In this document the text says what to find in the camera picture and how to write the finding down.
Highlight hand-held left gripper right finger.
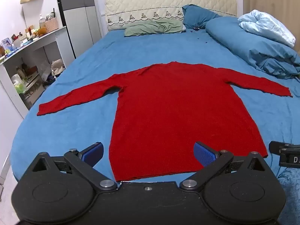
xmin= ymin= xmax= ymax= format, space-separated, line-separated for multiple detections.
xmin=179 ymin=142 xmax=270 ymax=191

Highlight light blue blanket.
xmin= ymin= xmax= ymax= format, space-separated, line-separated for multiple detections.
xmin=238 ymin=10 xmax=296 ymax=48

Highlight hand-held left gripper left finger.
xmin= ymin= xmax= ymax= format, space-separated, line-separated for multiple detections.
xmin=30 ymin=142 xmax=118 ymax=191

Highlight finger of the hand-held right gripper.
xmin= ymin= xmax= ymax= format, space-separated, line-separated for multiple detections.
xmin=269 ymin=141 xmax=300 ymax=155

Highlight rolled blue duvet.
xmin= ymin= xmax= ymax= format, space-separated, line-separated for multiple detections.
xmin=205 ymin=16 xmax=300 ymax=80

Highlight green and white packet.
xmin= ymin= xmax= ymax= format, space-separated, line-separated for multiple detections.
xmin=11 ymin=74 xmax=25 ymax=94

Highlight pink woven basket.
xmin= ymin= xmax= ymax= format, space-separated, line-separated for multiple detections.
xmin=45 ymin=17 xmax=59 ymax=33

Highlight blue fluffy rug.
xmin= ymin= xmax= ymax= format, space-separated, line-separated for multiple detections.
xmin=278 ymin=166 xmax=300 ymax=225

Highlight beige drawstring bag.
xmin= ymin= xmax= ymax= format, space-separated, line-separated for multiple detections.
xmin=51 ymin=59 xmax=65 ymax=77

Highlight green pillow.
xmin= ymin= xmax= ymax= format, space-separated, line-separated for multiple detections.
xmin=124 ymin=19 xmax=184 ymax=37

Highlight blue pillow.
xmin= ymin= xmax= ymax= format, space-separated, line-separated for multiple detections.
xmin=182 ymin=4 xmax=222 ymax=30

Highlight grey and white wardrobe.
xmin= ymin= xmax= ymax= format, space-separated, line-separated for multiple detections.
xmin=54 ymin=0 xmax=104 ymax=59

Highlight picture card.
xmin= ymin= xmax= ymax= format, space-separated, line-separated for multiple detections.
xmin=1 ymin=38 xmax=12 ymax=52

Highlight cream quilted headboard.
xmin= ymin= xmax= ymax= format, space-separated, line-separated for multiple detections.
xmin=105 ymin=0 xmax=238 ymax=31

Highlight red long-sleeved sweater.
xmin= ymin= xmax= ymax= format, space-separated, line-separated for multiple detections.
xmin=37 ymin=61 xmax=293 ymax=182

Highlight white desk with shelves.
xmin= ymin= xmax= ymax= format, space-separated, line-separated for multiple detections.
xmin=0 ymin=26 xmax=77 ymax=119

